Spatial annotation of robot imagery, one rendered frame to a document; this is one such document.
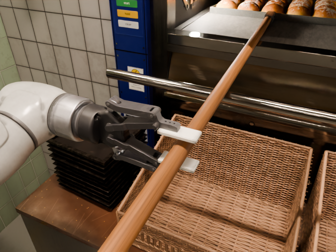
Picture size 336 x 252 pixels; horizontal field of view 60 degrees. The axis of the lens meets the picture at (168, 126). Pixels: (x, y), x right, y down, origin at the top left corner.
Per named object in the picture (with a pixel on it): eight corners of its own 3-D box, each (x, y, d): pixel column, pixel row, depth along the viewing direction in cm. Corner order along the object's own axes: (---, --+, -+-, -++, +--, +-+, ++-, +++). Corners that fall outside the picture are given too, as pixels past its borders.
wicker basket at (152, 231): (173, 160, 141) (173, 111, 125) (296, 198, 120) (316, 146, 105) (116, 240, 104) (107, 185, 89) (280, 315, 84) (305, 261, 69)
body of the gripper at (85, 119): (95, 94, 58) (135, 103, 55) (100, 128, 63) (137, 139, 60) (70, 111, 53) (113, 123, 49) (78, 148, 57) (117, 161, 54)
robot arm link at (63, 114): (82, 122, 66) (104, 128, 64) (53, 144, 59) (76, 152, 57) (74, 85, 61) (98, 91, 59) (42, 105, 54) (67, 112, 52)
